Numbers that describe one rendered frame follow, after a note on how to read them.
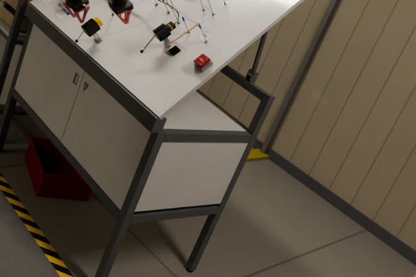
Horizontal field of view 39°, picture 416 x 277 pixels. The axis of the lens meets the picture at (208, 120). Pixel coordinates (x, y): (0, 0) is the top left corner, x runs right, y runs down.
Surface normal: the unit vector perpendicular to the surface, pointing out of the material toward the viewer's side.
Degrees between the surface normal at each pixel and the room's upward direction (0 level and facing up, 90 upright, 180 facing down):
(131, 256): 0
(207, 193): 90
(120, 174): 90
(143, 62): 49
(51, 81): 90
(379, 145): 90
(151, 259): 0
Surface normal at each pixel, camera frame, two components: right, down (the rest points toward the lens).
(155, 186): 0.61, 0.50
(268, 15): -0.29, -0.59
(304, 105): -0.63, 0.02
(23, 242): 0.37, -0.87
